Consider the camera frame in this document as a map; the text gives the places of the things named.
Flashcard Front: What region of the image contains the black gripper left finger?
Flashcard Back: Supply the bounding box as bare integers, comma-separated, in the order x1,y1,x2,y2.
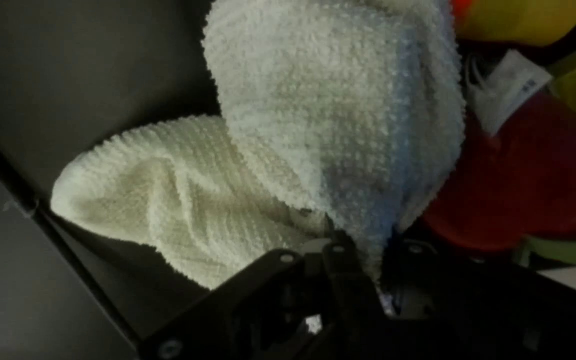
136,241,344,360

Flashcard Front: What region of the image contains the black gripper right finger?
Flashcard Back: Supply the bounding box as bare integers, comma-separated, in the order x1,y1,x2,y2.
330,233,576,360

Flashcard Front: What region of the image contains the green plush toy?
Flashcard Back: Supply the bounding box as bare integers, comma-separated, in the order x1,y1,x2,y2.
515,233,576,268

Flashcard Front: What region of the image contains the red plush ball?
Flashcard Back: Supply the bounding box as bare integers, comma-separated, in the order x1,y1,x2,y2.
423,93,576,257

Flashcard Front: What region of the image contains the white terry towel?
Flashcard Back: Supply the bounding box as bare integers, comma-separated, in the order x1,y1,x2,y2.
49,0,469,292

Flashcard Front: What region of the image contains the long dark grey bar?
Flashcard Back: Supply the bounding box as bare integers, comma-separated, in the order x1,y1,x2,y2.
0,146,139,360

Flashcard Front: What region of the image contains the white fabric label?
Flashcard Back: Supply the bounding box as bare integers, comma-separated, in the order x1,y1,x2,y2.
466,49,557,136

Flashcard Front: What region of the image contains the yellow cylinder block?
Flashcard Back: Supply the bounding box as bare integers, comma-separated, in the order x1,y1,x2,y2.
456,0,576,49

